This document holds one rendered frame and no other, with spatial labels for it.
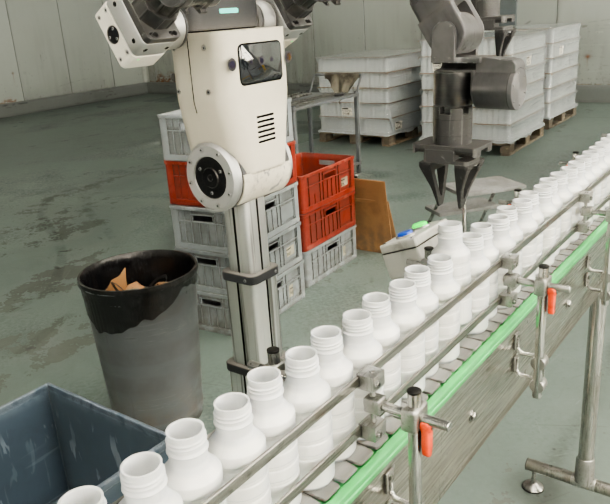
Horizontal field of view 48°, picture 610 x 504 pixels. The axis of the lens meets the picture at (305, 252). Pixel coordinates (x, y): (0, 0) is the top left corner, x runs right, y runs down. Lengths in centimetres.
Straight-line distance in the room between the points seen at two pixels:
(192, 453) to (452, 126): 60
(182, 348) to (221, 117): 135
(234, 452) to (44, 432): 66
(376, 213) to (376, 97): 381
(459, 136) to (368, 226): 349
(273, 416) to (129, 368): 195
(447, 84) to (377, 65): 704
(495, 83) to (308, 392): 49
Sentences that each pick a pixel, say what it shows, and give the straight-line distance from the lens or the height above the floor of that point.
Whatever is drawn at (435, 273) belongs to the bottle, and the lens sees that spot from 104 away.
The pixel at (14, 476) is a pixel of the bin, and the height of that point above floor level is 82.
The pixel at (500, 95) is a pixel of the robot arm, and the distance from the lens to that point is 99.
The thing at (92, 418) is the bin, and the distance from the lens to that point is 121.
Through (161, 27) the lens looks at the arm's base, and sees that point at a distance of 142.
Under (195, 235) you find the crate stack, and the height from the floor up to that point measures 52.
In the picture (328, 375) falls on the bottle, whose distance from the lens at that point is 82.
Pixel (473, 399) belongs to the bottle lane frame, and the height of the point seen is 93.
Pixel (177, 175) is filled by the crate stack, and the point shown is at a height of 81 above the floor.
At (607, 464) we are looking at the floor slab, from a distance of 268.
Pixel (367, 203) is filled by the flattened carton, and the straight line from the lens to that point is 443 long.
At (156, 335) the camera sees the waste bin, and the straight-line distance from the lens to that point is 260.
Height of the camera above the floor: 152
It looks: 19 degrees down
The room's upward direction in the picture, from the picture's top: 4 degrees counter-clockwise
